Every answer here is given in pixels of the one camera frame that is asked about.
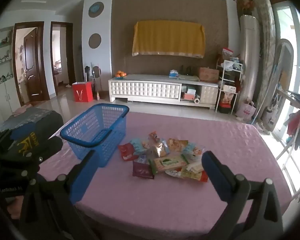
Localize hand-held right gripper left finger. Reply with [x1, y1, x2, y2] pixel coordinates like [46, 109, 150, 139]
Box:
[17, 150, 99, 240]

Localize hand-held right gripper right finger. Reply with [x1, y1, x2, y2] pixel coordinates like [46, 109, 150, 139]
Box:
[201, 151, 284, 240]

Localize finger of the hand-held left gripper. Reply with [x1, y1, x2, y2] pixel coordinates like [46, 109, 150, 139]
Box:
[0, 136, 64, 186]

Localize pile of snack packets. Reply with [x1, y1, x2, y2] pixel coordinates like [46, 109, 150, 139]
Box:
[118, 131, 209, 183]

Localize blue plastic basket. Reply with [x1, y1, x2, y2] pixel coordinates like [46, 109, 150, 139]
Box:
[60, 103, 130, 168]

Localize dark sofa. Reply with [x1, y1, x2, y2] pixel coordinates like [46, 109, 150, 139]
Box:
[0, 106, 64, 160]

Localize grey lace cloth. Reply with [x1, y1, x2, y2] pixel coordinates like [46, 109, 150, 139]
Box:
[0, 107, 57, 130]

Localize pink cloth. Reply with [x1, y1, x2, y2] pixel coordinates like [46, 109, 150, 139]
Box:
[14, 106, 32, 117]

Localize pink tablecloth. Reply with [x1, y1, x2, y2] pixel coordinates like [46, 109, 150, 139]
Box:
[10, 112, 292, 240]

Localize red gift bag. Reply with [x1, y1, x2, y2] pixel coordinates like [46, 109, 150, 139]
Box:
[72, 81, 93, 102]

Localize pink shopping bag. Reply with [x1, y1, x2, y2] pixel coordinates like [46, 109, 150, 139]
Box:
[236, 101, 257, 120]

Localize round-headed floor stand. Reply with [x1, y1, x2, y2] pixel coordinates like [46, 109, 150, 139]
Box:
[90, 62, 102, 100]

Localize white metal rack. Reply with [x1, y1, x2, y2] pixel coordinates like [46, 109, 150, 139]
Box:
[216, 61, 243, 113]

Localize brown wooden door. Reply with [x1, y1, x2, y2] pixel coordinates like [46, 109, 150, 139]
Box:
[23, 27, 44, 100]

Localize clothes drying rack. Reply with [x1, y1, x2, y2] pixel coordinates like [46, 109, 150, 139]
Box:
[275, 87, 300, 200]

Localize cardboard box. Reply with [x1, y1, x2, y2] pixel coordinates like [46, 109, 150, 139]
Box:
[199, 67, 220, 82]

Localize white tufted TV cabinet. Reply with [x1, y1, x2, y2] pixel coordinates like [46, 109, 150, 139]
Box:
[108, 74, 219, 110]

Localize silver standing air conditioner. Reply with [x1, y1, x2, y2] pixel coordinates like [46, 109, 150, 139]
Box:
[236, 14, 261, 110]

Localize upright mattress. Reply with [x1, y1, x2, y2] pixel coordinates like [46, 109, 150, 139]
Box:
[252, 0, 277, 128]

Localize yellow cloth cover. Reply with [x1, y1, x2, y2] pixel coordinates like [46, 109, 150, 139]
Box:
[132, 21, 206, 58]

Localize artificial flowers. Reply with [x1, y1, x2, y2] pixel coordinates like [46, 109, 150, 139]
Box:
[240, 0, 255, 15]

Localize white wall cabinet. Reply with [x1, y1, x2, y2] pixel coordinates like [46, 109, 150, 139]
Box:
[0, 26, 18, 113]

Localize brown door frame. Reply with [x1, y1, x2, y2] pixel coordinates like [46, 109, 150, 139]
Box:
[50, 21, 77, 95]

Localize round brown wall plaque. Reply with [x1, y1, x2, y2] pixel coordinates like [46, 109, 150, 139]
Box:
[88, 33, 102, 49]

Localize round wall plaque blue motif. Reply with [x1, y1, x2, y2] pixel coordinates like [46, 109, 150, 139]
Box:
[88, 2, 105, 18]

